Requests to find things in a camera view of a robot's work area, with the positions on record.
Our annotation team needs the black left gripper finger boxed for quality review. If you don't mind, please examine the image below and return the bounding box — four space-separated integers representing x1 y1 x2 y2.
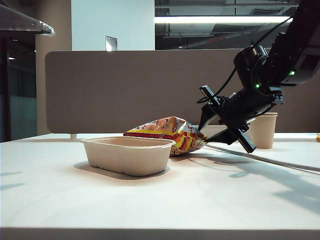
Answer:
0 4 55 35

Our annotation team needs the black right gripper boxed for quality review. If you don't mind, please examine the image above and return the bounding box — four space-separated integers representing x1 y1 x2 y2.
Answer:
198 84 285 154

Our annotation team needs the colourful striped chip bag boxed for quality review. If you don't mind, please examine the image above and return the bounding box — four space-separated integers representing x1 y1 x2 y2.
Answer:
123 115 208 157

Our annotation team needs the beige pulp food box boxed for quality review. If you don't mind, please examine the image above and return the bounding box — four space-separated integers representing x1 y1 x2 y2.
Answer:
79 136 177 178

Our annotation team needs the beige paper cup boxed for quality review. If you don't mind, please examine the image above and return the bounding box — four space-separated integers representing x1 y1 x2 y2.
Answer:
249 112 278 150

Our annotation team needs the brown desk divider panel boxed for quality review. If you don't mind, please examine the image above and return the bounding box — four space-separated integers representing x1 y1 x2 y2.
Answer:
44 48 320 137

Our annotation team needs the white ceiling light strip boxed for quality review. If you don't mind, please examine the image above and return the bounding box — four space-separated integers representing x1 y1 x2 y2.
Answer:
154 16 294 25

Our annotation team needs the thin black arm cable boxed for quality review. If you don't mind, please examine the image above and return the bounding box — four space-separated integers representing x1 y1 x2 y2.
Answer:
196 16 295 105

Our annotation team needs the grey power cable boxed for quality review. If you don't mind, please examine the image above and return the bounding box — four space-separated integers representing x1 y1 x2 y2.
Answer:
204 143 320 173

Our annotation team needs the metal wall plate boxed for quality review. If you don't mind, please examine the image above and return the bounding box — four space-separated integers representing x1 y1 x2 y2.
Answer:
104 35 118 53

